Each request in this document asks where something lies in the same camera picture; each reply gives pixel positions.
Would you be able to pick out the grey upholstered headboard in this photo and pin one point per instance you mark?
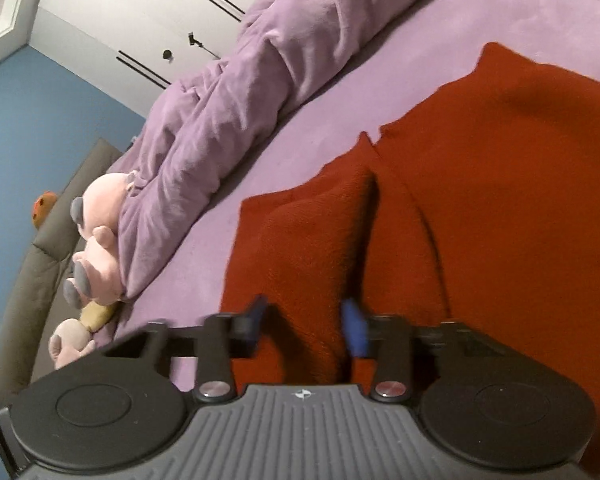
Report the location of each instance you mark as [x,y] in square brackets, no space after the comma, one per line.
[36,304]

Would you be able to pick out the purple crumpled duvet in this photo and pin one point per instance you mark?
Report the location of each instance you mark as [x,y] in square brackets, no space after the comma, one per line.
[202,126]

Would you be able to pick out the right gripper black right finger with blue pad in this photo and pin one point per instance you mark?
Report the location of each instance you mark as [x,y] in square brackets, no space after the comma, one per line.
[405,355]

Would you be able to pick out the red knitted sweater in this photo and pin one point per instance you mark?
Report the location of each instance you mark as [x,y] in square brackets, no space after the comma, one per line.
[481,205]

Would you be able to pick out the orange plush toy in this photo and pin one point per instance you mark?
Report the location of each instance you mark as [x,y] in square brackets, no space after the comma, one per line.
[42,207]

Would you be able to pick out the pink plush pig toy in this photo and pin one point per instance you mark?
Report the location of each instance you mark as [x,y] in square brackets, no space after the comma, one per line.
[96,272]

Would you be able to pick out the white wardrobe with dark handles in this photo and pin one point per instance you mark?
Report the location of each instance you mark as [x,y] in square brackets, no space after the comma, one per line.
[131,50]

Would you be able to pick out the beige plush toy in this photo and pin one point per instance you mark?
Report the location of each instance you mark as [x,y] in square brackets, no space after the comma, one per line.
[73,338]

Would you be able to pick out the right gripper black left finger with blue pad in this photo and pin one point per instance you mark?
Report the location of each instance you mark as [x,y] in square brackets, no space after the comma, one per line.
[214,344]

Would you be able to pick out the purple bed sheet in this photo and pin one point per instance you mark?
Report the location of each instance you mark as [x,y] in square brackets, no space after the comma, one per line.
[436,42]

